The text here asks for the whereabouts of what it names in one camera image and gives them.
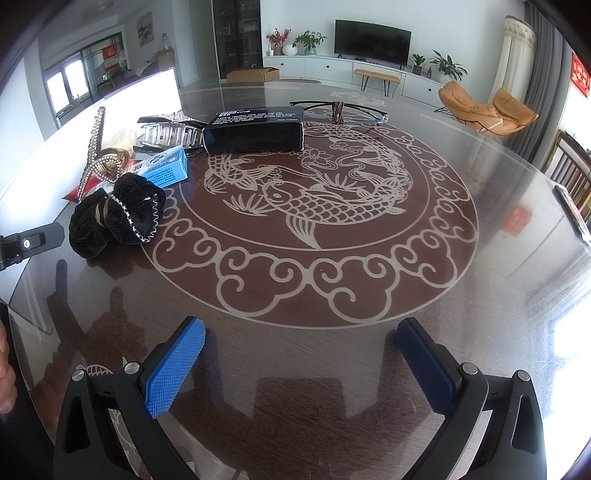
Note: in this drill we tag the white tv cabinet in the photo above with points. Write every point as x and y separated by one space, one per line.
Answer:
339 71

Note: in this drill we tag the black rectangular box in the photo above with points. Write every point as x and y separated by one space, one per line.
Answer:
255 130

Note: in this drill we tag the dark display cabinet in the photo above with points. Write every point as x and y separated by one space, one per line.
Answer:
238 39

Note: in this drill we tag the black velvet scrunchie bundle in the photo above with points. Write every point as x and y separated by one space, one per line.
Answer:
130 214

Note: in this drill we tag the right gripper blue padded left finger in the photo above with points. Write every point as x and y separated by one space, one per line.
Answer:
87 444

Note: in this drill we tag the black television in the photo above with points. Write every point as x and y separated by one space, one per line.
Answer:
372 41

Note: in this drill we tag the person's left hand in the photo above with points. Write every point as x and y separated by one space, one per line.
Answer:
8 389

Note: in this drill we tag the red packet bundle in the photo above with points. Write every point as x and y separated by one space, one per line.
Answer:
97 181

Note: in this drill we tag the silver hair claw clip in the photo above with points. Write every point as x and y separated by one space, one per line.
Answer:
161 132

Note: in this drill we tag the black frame eyeglasses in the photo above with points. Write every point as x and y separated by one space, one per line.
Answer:
340 113

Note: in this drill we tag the wooden bench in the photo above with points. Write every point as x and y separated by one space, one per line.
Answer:
390 82

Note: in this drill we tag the white storage box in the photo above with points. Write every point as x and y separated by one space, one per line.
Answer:
37 172

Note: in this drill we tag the orange lounge chair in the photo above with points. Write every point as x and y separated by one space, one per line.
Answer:
504 116

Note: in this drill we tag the cardboard box on floor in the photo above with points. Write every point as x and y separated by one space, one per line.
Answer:
253 75

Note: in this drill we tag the wooden dining chair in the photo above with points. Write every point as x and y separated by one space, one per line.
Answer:
568 164

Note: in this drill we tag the leafy plant on cabinet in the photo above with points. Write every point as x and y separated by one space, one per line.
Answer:
448 67

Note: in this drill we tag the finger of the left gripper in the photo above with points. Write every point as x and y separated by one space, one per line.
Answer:
20 246

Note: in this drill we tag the rhinestone hair clip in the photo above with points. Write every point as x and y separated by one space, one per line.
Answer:
105 160

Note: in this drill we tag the red flower vase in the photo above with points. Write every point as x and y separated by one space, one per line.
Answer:
277 39

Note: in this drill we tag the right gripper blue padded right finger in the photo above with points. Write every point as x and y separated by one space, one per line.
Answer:
513 444

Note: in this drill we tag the green potted plant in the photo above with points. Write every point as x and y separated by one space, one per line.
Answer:
310 40

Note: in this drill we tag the blue white medicine box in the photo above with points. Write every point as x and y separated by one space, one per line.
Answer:
165 168

